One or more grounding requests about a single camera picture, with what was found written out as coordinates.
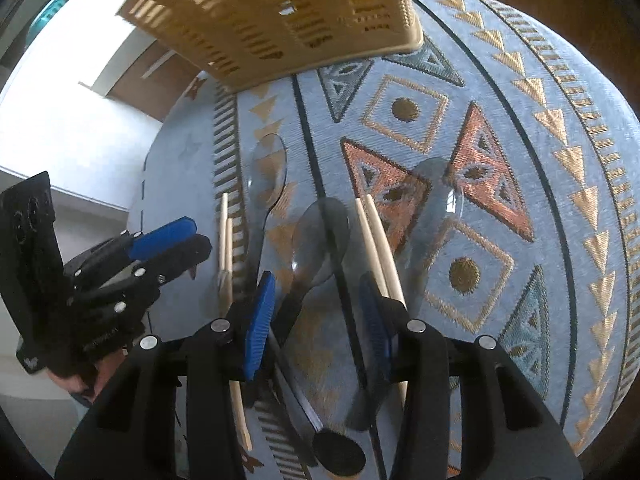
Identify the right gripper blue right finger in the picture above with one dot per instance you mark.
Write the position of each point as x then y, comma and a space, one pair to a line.
381, 328

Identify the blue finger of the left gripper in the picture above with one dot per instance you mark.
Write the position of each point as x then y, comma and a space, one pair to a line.
149, 245
148, 277

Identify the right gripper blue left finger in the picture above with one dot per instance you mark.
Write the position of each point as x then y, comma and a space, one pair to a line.
258, 327

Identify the black plastic spoon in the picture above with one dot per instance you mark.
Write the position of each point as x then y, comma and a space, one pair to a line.
338, 454

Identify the person left hand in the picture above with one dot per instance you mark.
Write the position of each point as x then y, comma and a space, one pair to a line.
105, 369

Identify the patterned blue table cloth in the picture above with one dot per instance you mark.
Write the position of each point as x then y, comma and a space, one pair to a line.
545, 149

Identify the yellow plastic utensil basket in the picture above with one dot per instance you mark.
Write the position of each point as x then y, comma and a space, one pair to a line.
243, 43

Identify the teal plastic basket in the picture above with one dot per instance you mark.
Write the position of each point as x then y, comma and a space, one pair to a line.
42, 19

